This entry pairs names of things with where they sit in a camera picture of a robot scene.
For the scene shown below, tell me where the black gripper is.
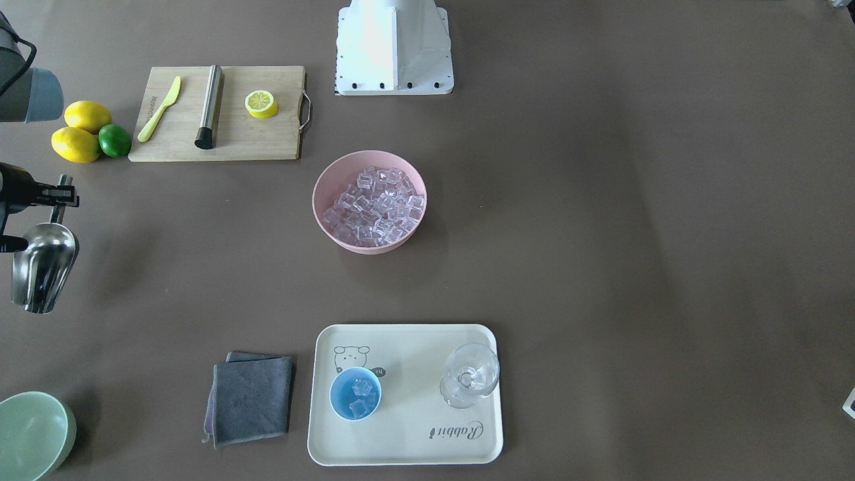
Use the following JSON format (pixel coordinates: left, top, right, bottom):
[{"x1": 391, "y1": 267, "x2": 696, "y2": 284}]
[{"x1": 0, "y1": 162, "x2": 80, "y2": 253}]

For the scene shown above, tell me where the pink bowl with ice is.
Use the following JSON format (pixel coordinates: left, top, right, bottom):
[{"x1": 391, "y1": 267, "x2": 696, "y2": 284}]
[{"x1": 312, "y1": 150, "x2": 428, "y2": 255}]

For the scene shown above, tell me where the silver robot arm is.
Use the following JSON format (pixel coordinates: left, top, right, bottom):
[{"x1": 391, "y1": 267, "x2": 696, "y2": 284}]
[{"x1": 1, "y1": 14, "x2": 79, "y2": 229}]

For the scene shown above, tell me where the light blue cup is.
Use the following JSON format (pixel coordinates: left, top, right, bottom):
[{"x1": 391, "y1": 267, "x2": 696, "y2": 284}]
[{"x1": 329, "y1": 367, "x2": 383, "y2": 421}]

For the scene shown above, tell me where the ice cube in cup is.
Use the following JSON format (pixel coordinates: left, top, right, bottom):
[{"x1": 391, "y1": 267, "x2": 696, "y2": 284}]
[
  {"x1": 348, "y1": 398, "x2": 376, "y2": 420},
  {"x1": 351, "y1": 378, "x2": 377, "y2": 397}
]

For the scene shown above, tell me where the green lime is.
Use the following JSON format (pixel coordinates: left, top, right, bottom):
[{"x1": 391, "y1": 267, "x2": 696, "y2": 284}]
[{"x1": 97, "y1": 123, "x2": 132, "y2": 158}]

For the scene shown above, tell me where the yellow plastic knife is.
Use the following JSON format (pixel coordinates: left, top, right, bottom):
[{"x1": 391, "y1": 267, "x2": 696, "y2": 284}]
[{"x1": 137, "y1": 76, "x2": 182, "y2": 143}]

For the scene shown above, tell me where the mint green bowl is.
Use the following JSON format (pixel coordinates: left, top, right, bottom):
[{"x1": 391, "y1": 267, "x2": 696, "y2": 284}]
[{"x1": 1, "y1": 391, "x2": 77, "y2": 480}]

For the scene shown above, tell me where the half lemon slice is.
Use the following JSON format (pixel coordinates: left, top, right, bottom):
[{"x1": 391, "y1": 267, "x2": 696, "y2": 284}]
[{"x1": 244, "y1": 90, "x2": 279, "y2": 119}]

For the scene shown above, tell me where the wooden cutting board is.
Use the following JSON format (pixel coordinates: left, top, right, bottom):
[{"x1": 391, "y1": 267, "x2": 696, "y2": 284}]
[{"x1": 128, "y1": 65, "x2": 310, "y2": 162}]

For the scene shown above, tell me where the dark grey folded cloth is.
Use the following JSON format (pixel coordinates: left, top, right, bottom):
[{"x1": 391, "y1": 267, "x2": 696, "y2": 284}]
[{"x1": 202, "y1": 351, "x2": 295, "y2": 450}]

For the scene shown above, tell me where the cream serving tray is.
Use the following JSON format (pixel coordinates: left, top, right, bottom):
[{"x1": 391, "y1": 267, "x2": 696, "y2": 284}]
[{"x1": 307, "y1": 323, "x2": 504, "y2": 466}]

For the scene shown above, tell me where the clear wine glass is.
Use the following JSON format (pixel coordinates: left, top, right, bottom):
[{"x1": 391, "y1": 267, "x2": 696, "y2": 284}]
[{"x1": 439, "y1": 342, "x2": 500, "y2": 409}]

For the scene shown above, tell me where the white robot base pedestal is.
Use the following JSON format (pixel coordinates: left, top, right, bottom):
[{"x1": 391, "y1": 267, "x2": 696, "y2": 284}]
[{"x1": 334, "y1": 1, "x2": 455, "y2": 96}]

